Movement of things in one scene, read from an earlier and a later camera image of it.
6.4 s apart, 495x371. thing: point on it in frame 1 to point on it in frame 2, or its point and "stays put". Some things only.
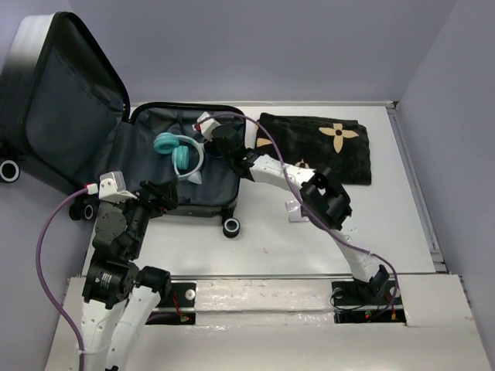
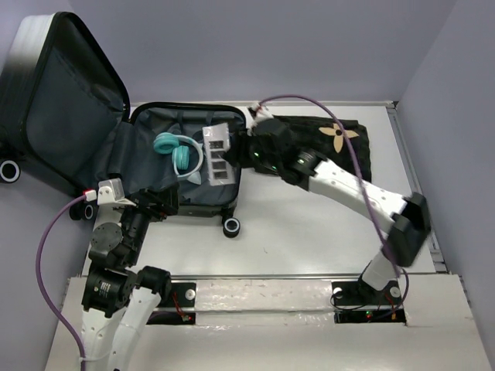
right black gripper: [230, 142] to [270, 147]
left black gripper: [168, 196] stays put
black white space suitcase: [64, 107] stays put
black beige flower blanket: [314, 143] stays put
